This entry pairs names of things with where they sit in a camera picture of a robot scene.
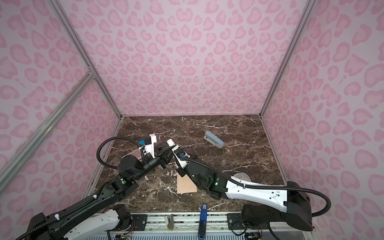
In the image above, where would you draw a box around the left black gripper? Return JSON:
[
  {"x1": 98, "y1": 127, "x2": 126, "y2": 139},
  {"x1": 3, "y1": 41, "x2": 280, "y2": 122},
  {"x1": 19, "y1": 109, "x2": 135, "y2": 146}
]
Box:
[{"x1": 134, "y1": 142, "x2": 177, "y2": 183}]

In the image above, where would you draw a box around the left black corrugated cable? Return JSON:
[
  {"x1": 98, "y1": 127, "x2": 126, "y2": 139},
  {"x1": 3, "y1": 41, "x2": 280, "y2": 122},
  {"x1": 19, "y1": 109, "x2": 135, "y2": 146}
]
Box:
[{"x1": 14, "y1": 136, "x2": 142, "y2": 240}]

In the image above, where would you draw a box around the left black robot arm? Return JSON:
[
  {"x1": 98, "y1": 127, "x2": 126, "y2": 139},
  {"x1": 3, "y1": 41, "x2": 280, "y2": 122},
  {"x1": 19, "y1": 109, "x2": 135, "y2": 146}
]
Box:
[{"x1": 19, "y1": 145, "x2": 174, "y2": 240}]

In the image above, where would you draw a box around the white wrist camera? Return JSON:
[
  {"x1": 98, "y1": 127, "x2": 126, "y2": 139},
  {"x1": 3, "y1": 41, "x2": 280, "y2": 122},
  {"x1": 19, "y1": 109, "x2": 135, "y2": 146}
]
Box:
[
  {"x1": 172, "y1": 145, "x2": 190, "y2": 169},
  {"x1": 139, "y1": 134, "x2": 157, "y2": 160}
]

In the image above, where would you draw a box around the pink envelope with cream flap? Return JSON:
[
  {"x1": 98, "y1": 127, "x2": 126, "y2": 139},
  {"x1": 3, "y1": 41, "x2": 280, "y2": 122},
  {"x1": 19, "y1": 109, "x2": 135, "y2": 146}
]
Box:
[{"x1": 177, "y1": 174, "x2": 197, "y2": 194}]

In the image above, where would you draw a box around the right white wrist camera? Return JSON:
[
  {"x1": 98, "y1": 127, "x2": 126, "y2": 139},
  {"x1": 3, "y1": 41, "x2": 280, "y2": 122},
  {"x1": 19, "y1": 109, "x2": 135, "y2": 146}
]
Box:
[{"x1": 172, "y1": 145, "x2": 190, "y2": 169}]

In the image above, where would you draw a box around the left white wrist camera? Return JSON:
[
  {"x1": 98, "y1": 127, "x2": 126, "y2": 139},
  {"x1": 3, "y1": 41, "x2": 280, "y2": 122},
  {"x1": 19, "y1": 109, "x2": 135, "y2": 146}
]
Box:
[{"x1": 139, "y1": 134, "x2": 157, "y2": 160}]

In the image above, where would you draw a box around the white glue stick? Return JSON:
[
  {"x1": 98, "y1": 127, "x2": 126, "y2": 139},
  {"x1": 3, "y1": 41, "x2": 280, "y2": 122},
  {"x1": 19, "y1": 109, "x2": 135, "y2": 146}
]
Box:
[{"x1": 167, "y1": 139, "x2": 179, "y2": 150}]

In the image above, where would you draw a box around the blue grey stapler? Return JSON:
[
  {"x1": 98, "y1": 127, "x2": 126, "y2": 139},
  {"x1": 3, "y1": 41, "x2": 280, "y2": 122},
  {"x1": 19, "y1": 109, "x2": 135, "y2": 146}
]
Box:
[{"x1": 204, "y1": 131, "x2": 225, "y2": 149}]

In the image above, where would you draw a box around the blue black clip tool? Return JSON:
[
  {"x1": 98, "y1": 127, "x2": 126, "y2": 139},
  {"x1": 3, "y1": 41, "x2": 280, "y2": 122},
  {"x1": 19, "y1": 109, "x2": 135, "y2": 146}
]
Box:
[{"x1": 198, "y1": 204, "x2": 208, "y2": 240}]

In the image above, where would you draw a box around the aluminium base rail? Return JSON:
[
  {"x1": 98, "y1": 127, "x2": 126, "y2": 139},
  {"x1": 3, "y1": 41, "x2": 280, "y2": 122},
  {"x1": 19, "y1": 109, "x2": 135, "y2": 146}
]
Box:
[{"x1": 56, "y1": 209, "x2": 316, "y2": 240}]

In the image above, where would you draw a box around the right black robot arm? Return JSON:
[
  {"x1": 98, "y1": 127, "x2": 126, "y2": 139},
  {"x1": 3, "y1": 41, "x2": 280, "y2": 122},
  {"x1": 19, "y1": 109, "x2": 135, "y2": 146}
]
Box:
[{"x1": 177, "y1": 161, "x2": 313, "y2": 232}]

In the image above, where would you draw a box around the beige hanging tag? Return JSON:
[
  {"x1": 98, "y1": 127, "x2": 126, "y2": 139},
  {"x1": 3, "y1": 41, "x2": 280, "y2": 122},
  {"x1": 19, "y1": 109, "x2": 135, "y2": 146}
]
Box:
[{"x1": 164, "y1": 214, "x2": 175, "y2": 231}]

